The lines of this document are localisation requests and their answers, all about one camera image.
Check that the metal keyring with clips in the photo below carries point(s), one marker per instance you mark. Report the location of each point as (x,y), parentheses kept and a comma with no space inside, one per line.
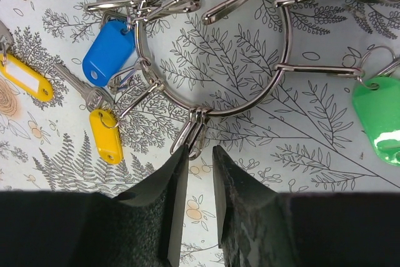
(219,58)

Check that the key with yellow tag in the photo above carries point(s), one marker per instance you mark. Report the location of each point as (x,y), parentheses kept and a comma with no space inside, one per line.
(103,124)

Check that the green key tag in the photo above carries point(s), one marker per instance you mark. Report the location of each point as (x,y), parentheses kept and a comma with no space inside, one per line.
(376,103)

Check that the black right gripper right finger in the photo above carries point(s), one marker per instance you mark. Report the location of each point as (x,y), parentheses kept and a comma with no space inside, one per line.
(260,227)

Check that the blue key tag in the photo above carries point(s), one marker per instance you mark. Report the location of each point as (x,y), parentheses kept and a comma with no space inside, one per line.
(108,53)

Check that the key with white-yellow tag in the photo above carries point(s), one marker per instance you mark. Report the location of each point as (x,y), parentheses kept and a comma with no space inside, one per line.
(20,74)

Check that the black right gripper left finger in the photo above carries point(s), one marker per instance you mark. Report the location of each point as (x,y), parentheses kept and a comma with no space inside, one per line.
(141,226)

